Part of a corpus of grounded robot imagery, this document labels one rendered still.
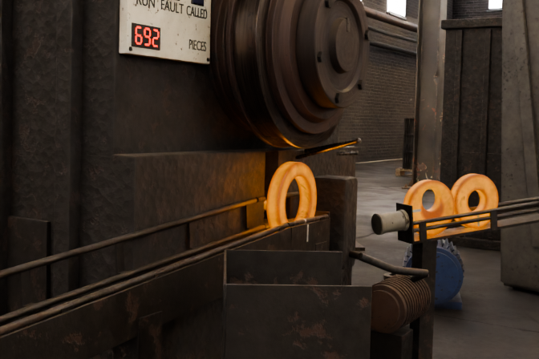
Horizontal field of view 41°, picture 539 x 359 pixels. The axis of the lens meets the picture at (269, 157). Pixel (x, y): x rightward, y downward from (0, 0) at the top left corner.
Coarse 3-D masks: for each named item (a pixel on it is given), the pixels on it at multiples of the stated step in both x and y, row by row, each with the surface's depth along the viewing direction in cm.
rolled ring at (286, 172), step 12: (288, 168) 166; (300, 168) 170; (276, 180) 164; (288, 180) 166; (300, 180) 174; (312, 180) 176; (276, 192) 163; (300, 192) 177; (312, 192) 176; (276, 204) 163; (300, 204) 177; (312, 204) 176; (276, 216) 163; (300, 216) 175; (312, 216) 177
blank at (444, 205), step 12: (432, 180) 205; (408, 192) 204; (420, 192) 203; (444, 192) 206; (408, 204) 202; (420, 204) 203; (444, 204) 206; (420, 216) 203; (432, 216) 205; (444, 228) 207
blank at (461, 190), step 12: (468, 180) 209; (480, 180) 211; (456, 192) 208; (468, 192) 210; (480, 192) 213; (492, 192) 213; (456, 204) 208; (480, 204) 214; (492, 204) 213; (468, 216) 210; (480, 216) 212
